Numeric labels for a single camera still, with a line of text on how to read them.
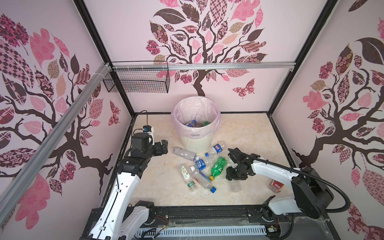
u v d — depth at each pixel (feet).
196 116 3.29
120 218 1.37
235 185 2.61
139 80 3.99
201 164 2.81
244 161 2.09
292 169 1.57
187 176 2.67
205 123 3.22
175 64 3.08
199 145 2.92
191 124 3.25
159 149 2.16
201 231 2.29
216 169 2.78
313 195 1.40
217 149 3.05
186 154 3.02
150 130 2.12
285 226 2.35
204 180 2.79
